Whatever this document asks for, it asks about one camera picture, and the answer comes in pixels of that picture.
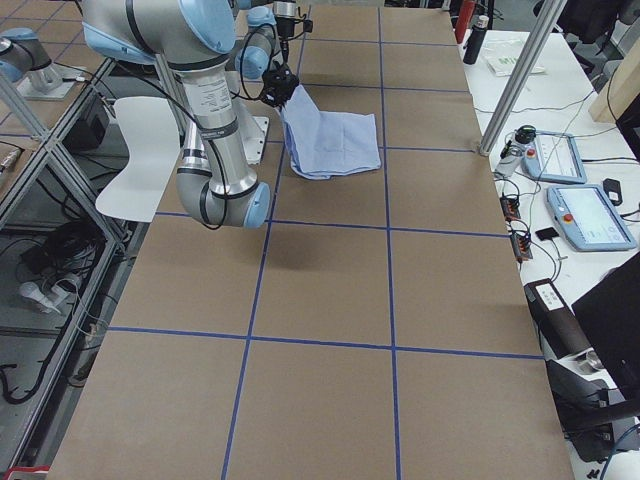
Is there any blue teach pendant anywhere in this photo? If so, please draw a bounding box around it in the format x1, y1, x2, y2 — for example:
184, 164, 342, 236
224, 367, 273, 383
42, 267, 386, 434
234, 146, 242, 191
546, 184, 637, 252
521, 131, 587, 184

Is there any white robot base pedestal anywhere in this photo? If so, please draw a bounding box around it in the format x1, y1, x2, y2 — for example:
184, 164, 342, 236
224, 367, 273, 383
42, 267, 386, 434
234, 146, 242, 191
225, 71, 270, 165

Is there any white paper green print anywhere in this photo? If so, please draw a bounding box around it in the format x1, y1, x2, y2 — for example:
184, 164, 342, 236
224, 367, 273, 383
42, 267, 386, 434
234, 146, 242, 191
481, 39, 524, 77

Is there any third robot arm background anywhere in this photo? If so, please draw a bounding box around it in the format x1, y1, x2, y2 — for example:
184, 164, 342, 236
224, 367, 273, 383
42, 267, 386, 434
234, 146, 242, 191
1, 27, 52, 83

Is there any black monitor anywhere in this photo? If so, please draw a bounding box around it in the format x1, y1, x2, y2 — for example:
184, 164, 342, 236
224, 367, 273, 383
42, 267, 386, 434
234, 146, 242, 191
572, 255, 639, 398

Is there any far blue teach pendant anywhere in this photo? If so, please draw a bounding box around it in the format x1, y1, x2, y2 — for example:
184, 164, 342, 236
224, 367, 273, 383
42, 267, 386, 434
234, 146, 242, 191
521, 131, 587, 184

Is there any red bottle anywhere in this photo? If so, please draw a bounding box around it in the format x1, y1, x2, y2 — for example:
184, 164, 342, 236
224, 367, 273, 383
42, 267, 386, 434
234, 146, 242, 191
454, 0, 476, 45

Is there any aluminium frame post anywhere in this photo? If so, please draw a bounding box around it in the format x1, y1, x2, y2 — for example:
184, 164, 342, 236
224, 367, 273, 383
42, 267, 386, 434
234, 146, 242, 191
478, 0, 567, 157

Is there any black water bottle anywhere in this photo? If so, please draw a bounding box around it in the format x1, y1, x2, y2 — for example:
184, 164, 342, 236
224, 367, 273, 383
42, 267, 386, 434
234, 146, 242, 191
463, 15, 490, 65

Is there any near blue teach pendant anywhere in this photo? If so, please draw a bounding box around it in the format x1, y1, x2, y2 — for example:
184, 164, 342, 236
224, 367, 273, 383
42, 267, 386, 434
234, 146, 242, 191
546, 184, 637, 252

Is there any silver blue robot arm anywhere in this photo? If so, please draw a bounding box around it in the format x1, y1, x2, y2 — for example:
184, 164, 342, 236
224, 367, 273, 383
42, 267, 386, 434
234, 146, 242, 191
235, 0, 313, 62
83, 1, 299, 229

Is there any blue striped button shirt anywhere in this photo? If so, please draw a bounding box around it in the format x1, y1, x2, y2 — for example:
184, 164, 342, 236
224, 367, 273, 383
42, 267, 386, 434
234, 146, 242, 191
280, 85, 381, 180

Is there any white plastic chair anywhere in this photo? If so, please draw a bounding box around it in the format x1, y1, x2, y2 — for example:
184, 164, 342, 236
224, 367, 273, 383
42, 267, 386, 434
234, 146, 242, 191
95, 96, 181, 223

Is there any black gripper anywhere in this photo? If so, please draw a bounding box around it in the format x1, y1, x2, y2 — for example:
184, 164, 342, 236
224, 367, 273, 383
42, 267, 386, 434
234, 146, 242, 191
277, 15, 313, 63
259, 63, 299, 106

